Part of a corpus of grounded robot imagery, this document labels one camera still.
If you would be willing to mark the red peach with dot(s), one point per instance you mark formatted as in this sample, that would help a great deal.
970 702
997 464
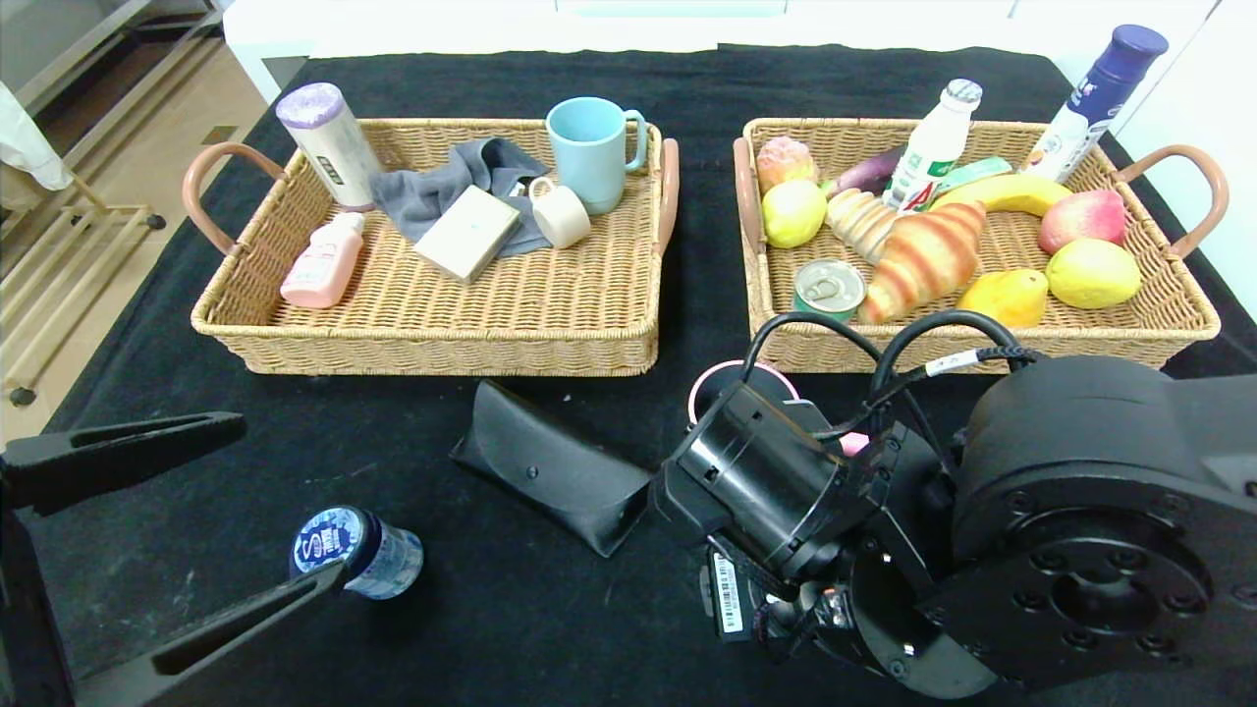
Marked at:
1080 219

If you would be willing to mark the pink saucepan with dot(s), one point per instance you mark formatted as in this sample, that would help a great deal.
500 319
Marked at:
715 383

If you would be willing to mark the white tumbler with purple lid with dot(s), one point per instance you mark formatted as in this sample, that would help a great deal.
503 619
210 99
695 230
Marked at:
332 145

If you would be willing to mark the wicker basket with household items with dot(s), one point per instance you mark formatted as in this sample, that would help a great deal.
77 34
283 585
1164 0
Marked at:
511 312

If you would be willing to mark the wicker basket with food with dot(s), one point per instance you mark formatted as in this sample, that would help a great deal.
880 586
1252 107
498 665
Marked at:
1100 339

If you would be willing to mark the yellow pear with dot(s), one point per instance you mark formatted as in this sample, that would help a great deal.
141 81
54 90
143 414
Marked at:
1011 299

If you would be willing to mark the pink lotion bottle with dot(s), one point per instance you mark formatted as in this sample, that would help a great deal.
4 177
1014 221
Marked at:
322 265

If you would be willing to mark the white counter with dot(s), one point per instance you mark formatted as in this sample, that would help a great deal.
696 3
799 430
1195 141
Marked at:
442 29

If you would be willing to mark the long striped bread loaf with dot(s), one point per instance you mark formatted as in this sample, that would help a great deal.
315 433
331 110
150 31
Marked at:
859 221

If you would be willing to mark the striped croissant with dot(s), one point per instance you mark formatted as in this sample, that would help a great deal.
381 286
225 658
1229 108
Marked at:
923 260

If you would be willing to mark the small cream cup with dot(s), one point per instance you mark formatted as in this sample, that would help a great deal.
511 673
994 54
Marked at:
565 216

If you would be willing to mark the white hanging fabric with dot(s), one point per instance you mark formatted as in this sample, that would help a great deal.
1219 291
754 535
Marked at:
25 147

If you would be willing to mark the light blue mug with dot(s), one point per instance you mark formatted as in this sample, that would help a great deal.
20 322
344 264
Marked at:
589 160

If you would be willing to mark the green snack pack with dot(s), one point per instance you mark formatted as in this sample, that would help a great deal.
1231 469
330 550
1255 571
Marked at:
977 173

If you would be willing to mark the white milk bottle green label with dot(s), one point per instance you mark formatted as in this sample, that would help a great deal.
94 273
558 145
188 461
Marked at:
933 145

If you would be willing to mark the gold metal rolling rack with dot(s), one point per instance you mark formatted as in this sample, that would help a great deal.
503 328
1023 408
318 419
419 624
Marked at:
59 257

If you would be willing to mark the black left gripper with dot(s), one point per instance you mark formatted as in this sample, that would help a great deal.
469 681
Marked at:
25 619

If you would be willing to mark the pink bumpy fruit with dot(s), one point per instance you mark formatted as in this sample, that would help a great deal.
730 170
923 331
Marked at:
784 160

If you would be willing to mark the purple eggplant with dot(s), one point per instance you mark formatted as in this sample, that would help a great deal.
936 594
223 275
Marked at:
864 175

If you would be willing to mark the grey cloth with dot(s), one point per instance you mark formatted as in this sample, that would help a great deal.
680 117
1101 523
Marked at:
430 190

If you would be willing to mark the black glasses case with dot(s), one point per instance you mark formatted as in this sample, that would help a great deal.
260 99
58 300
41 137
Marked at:
550 466

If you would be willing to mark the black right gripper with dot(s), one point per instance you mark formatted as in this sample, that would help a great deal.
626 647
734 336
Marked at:
724 595

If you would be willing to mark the yellow lemon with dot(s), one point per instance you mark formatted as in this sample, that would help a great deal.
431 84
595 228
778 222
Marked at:
1090 273

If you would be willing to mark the yellow-green apple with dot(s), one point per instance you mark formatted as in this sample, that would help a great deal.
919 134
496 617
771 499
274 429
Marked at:
793 214

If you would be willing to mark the beige soap box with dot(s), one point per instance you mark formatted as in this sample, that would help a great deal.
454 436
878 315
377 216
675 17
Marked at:
466 234

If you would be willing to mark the yellow banana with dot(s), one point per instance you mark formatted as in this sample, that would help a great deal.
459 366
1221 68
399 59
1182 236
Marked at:
1021 191

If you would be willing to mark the white bottle with blue cap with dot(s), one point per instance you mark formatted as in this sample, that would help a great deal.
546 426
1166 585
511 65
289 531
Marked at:
1095 96

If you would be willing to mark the tin can with green label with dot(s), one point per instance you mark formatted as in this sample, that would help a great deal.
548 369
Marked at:
830 290

